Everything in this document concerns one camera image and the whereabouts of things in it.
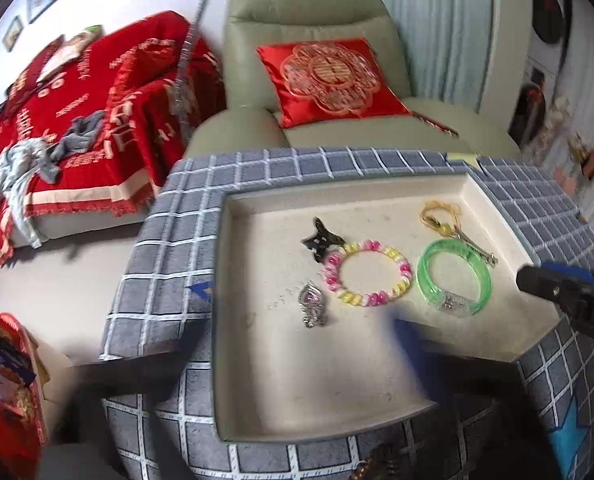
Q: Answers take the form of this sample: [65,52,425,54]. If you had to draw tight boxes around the pink yellow bead bracelet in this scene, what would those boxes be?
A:
[323,241,412,309]

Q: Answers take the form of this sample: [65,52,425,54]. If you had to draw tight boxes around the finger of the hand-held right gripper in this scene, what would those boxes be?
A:
[516,265,585,306]
[542,260,594,283]

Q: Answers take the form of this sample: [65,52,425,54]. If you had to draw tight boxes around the green leather armchair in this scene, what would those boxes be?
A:
[184,0,522,161]

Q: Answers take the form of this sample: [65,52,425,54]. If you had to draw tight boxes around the small black picture frame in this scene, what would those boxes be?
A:
[3,15,24,51]

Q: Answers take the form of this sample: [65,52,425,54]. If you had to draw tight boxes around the silver metal ornament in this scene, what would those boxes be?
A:
[297,282,328,329]

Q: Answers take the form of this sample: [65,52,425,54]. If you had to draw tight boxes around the white printed pillow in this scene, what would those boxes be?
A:
[37,24,104,83]

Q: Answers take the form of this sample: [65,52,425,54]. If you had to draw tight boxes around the red fringed pillow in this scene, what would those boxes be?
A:
[108,50,188,111]

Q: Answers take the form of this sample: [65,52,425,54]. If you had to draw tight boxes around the grey crumpled garment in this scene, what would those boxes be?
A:
[52,110,106,156]

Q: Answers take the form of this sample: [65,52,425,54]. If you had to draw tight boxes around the sofa with red blanket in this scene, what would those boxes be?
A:
[0,10,228,266]

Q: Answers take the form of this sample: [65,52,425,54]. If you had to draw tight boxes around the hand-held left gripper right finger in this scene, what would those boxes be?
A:
[389,310,558,480]

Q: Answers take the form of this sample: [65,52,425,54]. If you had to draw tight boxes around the red fabric strip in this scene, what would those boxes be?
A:
[412,112,460,137]

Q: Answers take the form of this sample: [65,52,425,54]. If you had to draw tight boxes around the yellow cord bracelet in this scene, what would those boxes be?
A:
[419,201,465,237]

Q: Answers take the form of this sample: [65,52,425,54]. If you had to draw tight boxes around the gooseneck phone holder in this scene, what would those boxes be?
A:
[169,0,222,146]

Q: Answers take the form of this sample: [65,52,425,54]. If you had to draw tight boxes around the grey checked tablecloth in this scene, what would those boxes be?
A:
[99,146,594,480]

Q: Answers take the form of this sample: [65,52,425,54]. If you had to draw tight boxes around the pink plush flowers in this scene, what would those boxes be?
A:
[547,95,572,133]

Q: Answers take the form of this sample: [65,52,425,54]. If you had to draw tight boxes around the green translucent bangle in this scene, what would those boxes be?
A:
[417,239,492,318]

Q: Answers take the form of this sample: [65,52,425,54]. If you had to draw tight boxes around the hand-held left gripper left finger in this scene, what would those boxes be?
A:
[67,321,212,402]

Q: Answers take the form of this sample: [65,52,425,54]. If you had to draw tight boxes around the brown wooden bead bracelet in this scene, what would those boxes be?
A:
[352,447,402,480]

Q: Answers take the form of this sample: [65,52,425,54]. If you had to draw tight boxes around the red embroidered cushion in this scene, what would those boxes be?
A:
[255,36,412,129]

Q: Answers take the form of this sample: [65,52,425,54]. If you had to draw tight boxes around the pale green curtain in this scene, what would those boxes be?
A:
[381,0,495,106]

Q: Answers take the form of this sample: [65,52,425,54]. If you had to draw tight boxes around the light blue crumpled clothes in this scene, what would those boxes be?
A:
[0,137,60,248]

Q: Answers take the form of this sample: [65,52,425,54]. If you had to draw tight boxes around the black claw hair clip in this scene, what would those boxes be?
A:
[301,217,346,265]

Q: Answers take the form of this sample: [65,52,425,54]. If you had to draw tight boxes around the white washing machine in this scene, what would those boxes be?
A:
[509,67,548,146]

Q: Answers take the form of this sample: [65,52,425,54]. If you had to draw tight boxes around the brown wooden disc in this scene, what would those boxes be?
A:
[574,140,594,181]

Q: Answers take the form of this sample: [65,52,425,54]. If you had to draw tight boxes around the silver metal hair clip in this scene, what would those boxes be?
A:
[452,225,498,267]

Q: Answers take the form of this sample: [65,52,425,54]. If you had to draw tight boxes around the white shallow tray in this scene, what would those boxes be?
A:
[211,170,562,443]

